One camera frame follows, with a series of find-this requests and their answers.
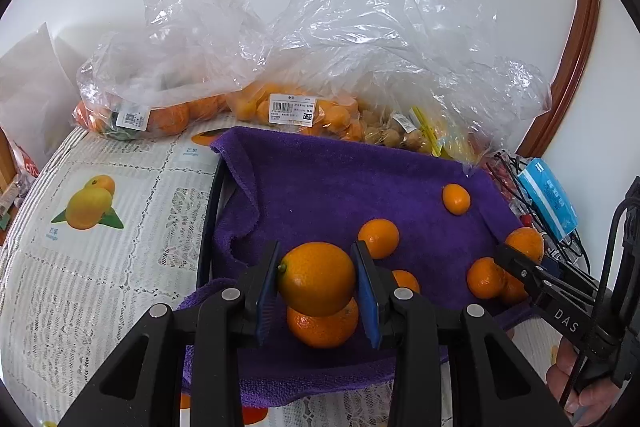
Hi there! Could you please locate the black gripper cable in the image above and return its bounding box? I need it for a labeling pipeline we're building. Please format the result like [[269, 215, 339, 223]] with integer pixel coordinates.
[[570, 194, 631, 408]]

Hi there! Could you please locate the kumquat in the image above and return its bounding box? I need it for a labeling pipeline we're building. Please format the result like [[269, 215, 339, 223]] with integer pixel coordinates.
[[358, 218, 401, 260], [442, 183, 471, 215], [391, 269, 421, 294], [276, 242, 357, 319]]

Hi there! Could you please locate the clear bag of mandarins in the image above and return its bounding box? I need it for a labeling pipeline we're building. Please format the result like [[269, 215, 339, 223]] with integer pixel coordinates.
[[75, 0, 266, 142]]

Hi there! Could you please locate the black tray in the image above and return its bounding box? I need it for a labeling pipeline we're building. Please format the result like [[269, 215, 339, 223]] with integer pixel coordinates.
[[196, 152, 228, 303]]

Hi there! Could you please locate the wooden cabinet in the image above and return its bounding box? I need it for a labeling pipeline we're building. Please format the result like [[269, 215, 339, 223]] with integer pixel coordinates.
[[0, 127, 21, 218]]

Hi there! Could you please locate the blue tissue pack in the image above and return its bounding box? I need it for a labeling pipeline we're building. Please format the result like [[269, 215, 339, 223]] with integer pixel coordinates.
[[517, 157, 580, 238]]

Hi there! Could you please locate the bag of red fruit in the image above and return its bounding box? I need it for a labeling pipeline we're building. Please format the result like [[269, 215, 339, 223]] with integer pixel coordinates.
[[487, 159, 521, 202]]

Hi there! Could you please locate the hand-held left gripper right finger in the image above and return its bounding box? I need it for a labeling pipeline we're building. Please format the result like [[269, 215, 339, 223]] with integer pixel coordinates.
[[350, 241, 571, 427]]

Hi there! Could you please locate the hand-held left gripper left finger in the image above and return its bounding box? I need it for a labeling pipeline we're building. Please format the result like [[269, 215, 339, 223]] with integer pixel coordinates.
[[57, 241, 281, 427]]

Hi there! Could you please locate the white plastic bag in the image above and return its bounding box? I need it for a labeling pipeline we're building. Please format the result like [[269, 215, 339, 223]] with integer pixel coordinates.
[[0, 22, 81, 158]]

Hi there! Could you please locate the clear bag of kumquats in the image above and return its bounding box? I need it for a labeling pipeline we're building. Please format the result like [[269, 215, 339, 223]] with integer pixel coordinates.
[[225, 22, 366, 142]]

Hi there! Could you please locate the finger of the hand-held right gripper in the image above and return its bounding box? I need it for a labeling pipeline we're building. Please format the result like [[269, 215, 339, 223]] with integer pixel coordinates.
[[495, 243, 557, 306], [542, 256, 599, 304]]

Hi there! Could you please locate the yellow package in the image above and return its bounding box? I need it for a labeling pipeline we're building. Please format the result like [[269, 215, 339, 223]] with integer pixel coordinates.
[[410, 107, 476, 158]]

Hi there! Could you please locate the large mandarin orange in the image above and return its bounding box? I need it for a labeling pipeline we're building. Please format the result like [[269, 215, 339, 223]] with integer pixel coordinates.
[[286, 297, 360, 349]]

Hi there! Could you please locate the purple towel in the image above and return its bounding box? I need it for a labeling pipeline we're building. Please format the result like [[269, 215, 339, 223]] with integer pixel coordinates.
[[177, 127, 546, 408]]

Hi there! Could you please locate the clear bag of longans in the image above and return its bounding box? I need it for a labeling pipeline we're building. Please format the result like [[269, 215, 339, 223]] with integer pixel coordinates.
[[270, 0, 551, 158]]

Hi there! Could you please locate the person's right hand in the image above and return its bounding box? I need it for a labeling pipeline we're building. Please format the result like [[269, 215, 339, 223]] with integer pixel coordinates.
[[545, 337, 631, 427]]

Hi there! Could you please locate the red box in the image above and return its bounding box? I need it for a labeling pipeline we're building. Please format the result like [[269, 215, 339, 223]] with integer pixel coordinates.
[[10, 142, 41, 178]]

